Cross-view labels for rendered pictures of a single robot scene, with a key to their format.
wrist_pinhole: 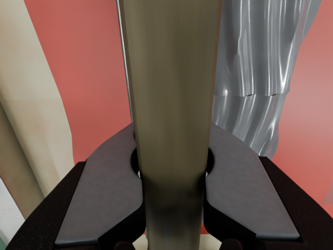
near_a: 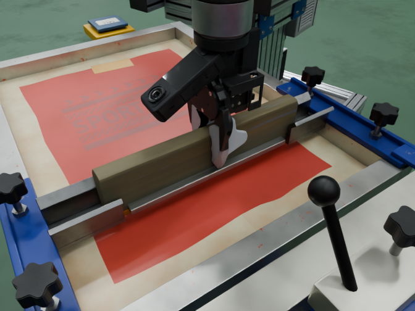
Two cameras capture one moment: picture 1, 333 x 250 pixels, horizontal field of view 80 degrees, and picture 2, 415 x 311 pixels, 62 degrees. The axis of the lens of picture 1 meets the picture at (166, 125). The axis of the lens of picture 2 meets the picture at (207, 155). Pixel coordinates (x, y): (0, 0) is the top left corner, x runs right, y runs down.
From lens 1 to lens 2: 0.47 m
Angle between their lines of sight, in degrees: 40
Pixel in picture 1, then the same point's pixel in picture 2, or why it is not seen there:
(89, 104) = (235, 203)
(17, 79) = (244, 234)
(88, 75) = (220, 208)
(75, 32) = (204, 218)
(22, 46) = (225, 235)
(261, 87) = not seen: hidden behind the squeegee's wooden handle
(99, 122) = (243, 196)
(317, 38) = not seen: hidden behind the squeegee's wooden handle
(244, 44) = not seen: hidden behind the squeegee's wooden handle
